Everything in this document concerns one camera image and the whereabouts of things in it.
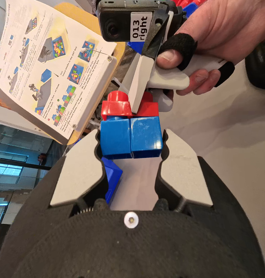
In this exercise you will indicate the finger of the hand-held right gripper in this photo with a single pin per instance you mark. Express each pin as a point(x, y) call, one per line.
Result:
point(140, 86)
point(129, 80)

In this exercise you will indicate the red and blue toy brick bridge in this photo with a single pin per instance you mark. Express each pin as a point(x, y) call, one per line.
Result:
point(132, 134)

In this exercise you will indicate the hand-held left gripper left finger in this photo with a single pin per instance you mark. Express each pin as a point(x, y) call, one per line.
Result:
point(80, 167)

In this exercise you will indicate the printed instruction sheet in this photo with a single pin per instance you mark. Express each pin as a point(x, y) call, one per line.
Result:
point(47, 60)

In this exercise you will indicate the black round object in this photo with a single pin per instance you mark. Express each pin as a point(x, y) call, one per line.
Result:
point(259, 65)

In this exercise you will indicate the person's right hand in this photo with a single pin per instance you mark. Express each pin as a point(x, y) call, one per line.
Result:
point(221, 23)

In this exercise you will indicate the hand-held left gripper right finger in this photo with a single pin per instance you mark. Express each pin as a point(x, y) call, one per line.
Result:
point(182, 171)

